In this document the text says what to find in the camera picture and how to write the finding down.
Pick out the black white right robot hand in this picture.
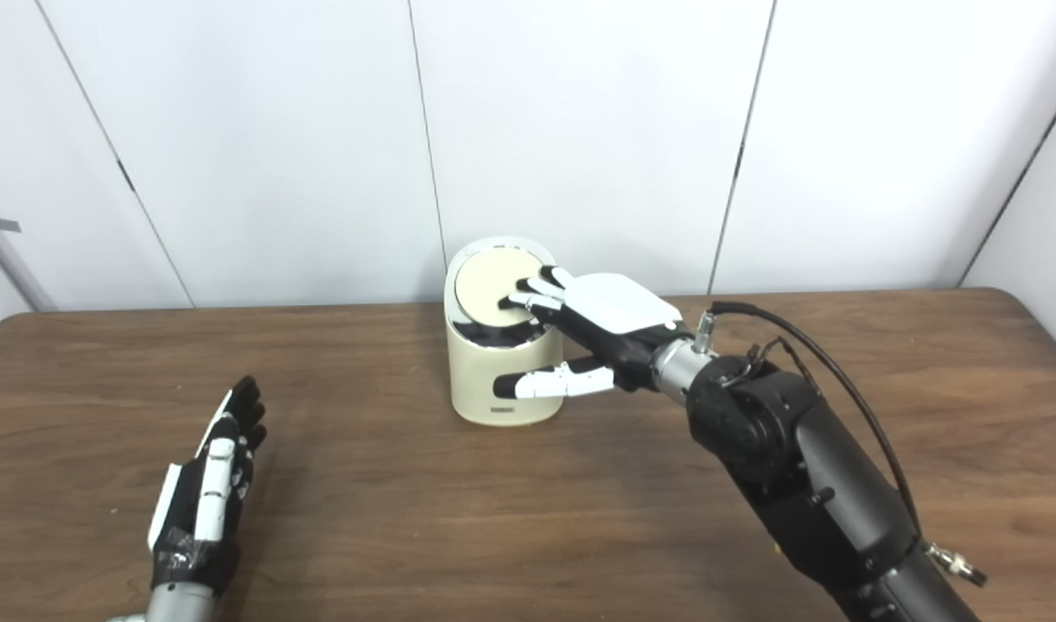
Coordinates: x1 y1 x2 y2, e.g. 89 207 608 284
493 266 695 400

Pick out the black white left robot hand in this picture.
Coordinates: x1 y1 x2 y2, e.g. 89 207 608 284
148 375 268 599

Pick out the cream-colored bin body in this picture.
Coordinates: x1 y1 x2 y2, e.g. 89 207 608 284
444 237 566 427

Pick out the cream round bin lid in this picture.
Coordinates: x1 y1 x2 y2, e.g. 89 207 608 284
455 249 557 327

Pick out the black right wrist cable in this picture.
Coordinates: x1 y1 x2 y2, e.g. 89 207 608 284
694 301 987 588

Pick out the gray wall corner strip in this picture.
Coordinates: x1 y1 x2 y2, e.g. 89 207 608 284
0 194 58 314

